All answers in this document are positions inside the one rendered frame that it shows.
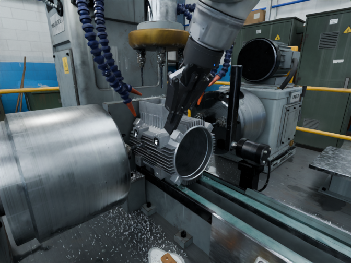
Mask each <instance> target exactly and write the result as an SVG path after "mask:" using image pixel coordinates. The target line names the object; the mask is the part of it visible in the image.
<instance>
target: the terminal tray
mask: <svg viewBox="0 0 351 263"><path fill-rule="evenodd" d="M165 101H166V98H159V99H150V100H142V101H139V113H140V119H141V120H142V121H143V124H144V123H145V125H146V124H147V125H149V126H151V125H152V127H155V128H156V127H157V129H159V128H160V130H161V129H164V125H165V123H166V121H167V117H168V114H169V111H168V110H167V109H166V108H165Z"/></svg>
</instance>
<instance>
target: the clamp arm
mask: <svg viewBox="0 0 351 263"><path fill-rule="evenodd" d="M229 76H230V87H229V100H228V114H227V124H226V127H225V128H226V140H225V150H226V151H229V152H230V151H233V150H234V148H233V147H234V145H233V144H235V143H236V131H237V120H238V109H239V99H240V88H241V77H242V65H232V66H231V71H230V73H229Z"/></svg>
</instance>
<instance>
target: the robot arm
mask: <svg viewBox="0 0 351 263"><path fill-rule="evenodd" d="M259 1H260V0H198V1H197V2H196V7H195V10H194V13H193V16H192V18H191V21H190V24H189V27H188V33H189V34H190V35H189V38H188V40H187V43H186V45H185V48H184V51H183V55H184V60H183V62H182V63H181V65H180V66H179V70H177V71H176V72H175V73H172V72H168V73H167V78H168V87H167V94H166V101H165V108H166V109H167V110H168V111H169V114H168V117H167V121H166V123H165V125H164V129H165V130H166V131H167V133H168V134H169V135H171V134H172V132H173V131H174V130H176V129H177V127H178V124H179V122H180V120H181V118H182V116H183V114H185V115H188V112H187V110H191V109H192V108H193V107H194V106H195V104H196V103H197V101H198V100H199V98H200V97H201V95H202V94H203V92H204V91H205V89H206V88H207V86H208V85H209V84H210V83H211V82H212V81H213V80H214V78H215V77H214V76H213V75H212V74H211V73H210V72H211V70H212V69H215V68H216V67H217V66H218V64H219V62H220V60H221V58H222V56H223V54H224V52H225V51H226V50H229V49H230V48H231V47H232V45H233V43H234V41H235V39H236V37H237V35H238V33H239V31H240V29H241V27H243V25H244V21H245V20H246V18H247V16H248V15H249V13H250V12H251V11H252V9H253V8H254V7H255V6H256V5H257V4H258V2H259Z"/></svg>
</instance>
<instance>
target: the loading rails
mask: <svg viewBox="0 0 351 263"><path fill-rule="evenodd" d="M145 167H146V166H139V165H136V169H137V171H138V172H140V174H142V175H144V177H145V191H146V203H145V204H143V205H142V206H141V208H142V212H144V213H145V214H146V215H147V216H150V215H152V214H153V213H155V212H157V213H159V214H160V215H161V216H162V217H163V218H165V219H166V220H167V221H168V222H169V223H171V224H172V225H173V226H174V227H175V228H176V229H178V230H179V232H178V233H176V234H175V235H174V240H175V241H176V242H177V243H178V244H179V245H180V246H181V247H182V248H183V249H185V248H187V247H188V246H189V245H190V244H191V243H194V244H195V245H196V246H198V247H199V248H200V249H201V250H202V251H204V252H205V253H206V254H207V255H208V256H209V260H210V261H211V262H212V263H254V262H255V260H256V259H257V258H258V257H262V258H263V259H265V260H266V261H268V262H269V263H351V233H350V232H347V231H345V230H343V229H341V228H338V227H336V226H334V225H332V224H330V223H328V222H325V221H323V220H321V219H319V218H316V217H314V216H312V215H310V214H308V213H305V212H303V211H301V210H299V209H297V208H294V207H292V206H290V205H288V204H285V203H283V202H281V201H279V200H277V199H275V198H272V197H270V196H268V195H266V194H263V193H261V192H259V191H257V190H255V189H252V188H250V187H248V188H247V189H244V188H241V187H239V186H237V185H235V184H233V183H231V182H229V181H226V180H224V179H222V178H220V177H218V176H216V175H214V174H211V173H209V172H207V171H205V170H204V171H203V175H202V176H203V178H204V179H203V178H202V177H200V178H198V180H196V182H195V181H194V183H193V182H192V184H191V183H190V184H188V185H183V184H182V183H181V184H180V185H179V186H178V185H177V184H176V185H171V184H170V183H168V182H167V181H165V178H163V179H159V178H158V177H156V176H155V174H154V172H151V171H149V170H148V169H146V168H145ZM208 178H209V180H208ZM206 179H207V180H206ZM182 187H184V188H183V189H181V188H182ZM187 188H189V190H188V189H187ZM187 190H188V192H187Z"/></svg>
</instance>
